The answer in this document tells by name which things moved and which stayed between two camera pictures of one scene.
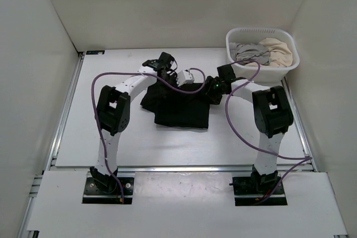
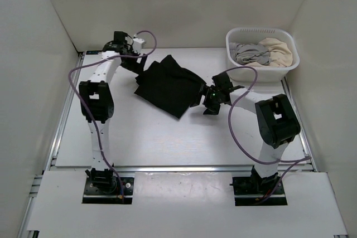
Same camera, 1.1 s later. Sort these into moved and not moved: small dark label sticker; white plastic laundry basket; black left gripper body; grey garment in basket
Moved: black left gripper body
Not moved: white plastic laundry basket; grey garment in basket; small dark label sticker
